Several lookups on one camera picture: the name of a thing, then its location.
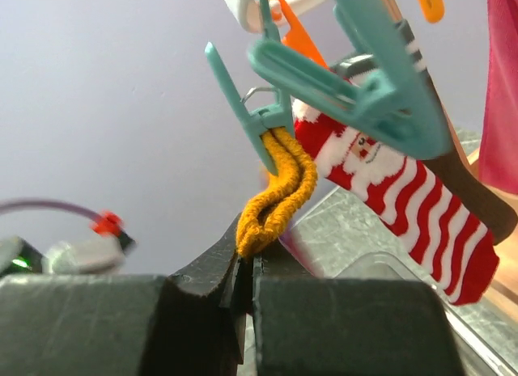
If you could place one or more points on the white round clip hanger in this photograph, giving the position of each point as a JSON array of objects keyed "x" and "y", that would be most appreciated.
[{"x": 248, "y": 14}]

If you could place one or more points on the large teal clothes clip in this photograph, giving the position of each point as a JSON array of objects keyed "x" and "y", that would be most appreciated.
[{"x": 393, "y": 105}]

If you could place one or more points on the maroon purple ribbed sock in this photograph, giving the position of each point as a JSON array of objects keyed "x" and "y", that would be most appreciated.
[{"x": 266, "y": 216}]

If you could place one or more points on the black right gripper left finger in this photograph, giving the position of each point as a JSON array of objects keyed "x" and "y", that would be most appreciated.
[{"x": 183, "y": 324}]

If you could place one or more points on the clear plastic tray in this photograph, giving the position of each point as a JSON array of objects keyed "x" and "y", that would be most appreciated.
[{"x": 345, "y": 239}]

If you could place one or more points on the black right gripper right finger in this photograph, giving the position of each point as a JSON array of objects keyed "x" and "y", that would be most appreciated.
[{"x": 306, "y": 325}]

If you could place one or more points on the pink cloth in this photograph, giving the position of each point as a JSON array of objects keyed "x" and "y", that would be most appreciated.
[{"x": 498, "y": 151}]

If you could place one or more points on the santa red white striped sock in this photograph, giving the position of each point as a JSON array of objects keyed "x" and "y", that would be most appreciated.
[{"x": 436, "y": 229}]

